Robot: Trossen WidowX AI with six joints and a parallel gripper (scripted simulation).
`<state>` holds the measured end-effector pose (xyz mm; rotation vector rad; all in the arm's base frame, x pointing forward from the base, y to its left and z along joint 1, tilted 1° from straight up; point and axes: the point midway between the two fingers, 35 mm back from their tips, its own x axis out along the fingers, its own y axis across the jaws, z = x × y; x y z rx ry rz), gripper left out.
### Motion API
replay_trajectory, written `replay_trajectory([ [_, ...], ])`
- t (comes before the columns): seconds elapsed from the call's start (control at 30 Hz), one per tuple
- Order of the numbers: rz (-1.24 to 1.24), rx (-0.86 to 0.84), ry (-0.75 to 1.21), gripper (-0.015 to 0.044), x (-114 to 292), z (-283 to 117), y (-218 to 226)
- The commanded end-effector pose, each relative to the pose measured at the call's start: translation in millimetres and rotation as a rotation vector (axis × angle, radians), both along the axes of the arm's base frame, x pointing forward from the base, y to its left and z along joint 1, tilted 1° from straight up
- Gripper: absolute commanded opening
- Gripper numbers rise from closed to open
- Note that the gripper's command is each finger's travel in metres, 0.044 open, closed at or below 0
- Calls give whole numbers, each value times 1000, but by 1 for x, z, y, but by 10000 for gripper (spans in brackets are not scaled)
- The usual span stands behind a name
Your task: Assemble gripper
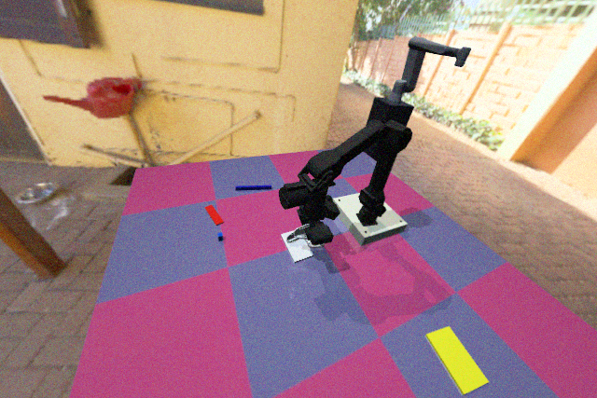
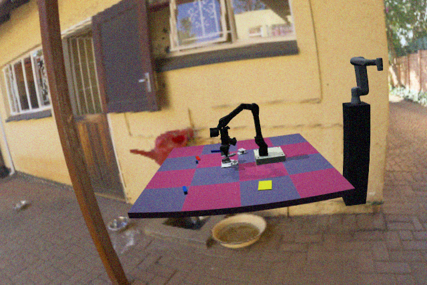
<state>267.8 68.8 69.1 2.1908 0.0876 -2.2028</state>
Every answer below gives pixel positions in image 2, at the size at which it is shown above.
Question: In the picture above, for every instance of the yellow flat rectangular plate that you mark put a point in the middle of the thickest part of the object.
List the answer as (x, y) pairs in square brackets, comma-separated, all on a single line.
[(265, 185)]

